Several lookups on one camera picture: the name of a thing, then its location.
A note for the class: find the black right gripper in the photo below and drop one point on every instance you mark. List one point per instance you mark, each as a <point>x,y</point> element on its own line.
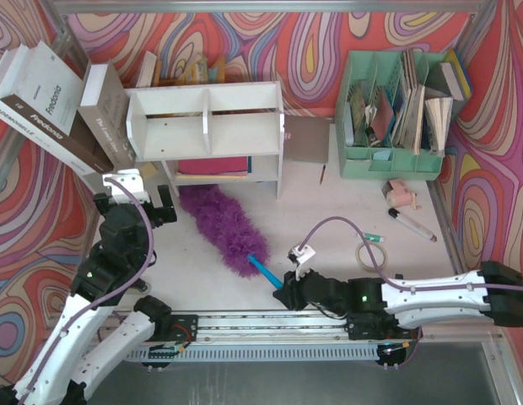
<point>299,288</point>

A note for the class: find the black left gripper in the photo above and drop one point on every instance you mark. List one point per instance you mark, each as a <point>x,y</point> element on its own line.
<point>132,209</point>

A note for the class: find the purple fluffy duster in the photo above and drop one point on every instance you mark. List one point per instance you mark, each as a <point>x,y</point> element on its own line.
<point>221,220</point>

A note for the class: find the white black stapler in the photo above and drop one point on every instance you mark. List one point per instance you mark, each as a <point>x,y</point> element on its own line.
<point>142,289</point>

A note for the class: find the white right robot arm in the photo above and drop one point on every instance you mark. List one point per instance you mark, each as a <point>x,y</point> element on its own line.
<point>383,308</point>

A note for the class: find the white wooden bookshelf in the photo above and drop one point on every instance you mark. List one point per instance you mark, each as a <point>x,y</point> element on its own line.
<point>169,124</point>

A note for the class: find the yellow sticky note pad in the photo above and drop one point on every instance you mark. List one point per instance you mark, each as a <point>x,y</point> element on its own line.
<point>147,170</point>

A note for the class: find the green white glue stick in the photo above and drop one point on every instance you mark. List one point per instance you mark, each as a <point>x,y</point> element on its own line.
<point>373,238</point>

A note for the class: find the taupe Lonely City book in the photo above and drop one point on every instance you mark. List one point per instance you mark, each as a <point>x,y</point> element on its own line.
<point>103,107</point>

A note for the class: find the white marker pen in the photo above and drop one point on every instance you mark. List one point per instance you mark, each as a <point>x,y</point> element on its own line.
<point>412,224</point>

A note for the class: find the brown pencil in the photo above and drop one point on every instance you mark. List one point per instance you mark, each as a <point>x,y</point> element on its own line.
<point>323,171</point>

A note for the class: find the books behind shelf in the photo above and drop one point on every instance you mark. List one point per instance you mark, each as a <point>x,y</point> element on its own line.
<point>196,72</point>

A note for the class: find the pink pig figurine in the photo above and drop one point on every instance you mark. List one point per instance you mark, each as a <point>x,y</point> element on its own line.
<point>398,195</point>

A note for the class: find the grey notebook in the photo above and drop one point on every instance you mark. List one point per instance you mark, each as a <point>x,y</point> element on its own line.
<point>306,139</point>

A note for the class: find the brown Fredonia book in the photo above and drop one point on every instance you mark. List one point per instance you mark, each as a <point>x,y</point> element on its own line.
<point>50,114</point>

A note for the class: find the green file organizer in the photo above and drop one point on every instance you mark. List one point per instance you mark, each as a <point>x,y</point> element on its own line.
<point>389,123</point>

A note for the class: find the white Mademoiselle book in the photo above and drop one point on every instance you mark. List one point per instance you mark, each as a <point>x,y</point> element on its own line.
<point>12,93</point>

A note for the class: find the grey book in organizer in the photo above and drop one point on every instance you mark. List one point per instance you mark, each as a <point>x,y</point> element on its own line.
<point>449,76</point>

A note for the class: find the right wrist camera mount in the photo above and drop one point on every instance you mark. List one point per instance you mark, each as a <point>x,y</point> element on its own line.
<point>299,255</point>

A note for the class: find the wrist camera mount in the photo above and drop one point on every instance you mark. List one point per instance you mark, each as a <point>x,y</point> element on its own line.
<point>299,255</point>
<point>128,179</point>

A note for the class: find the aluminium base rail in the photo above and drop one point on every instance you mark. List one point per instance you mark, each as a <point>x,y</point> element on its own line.
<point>256,336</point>

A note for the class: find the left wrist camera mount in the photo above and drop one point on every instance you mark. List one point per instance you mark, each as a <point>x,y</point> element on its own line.
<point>128,179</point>

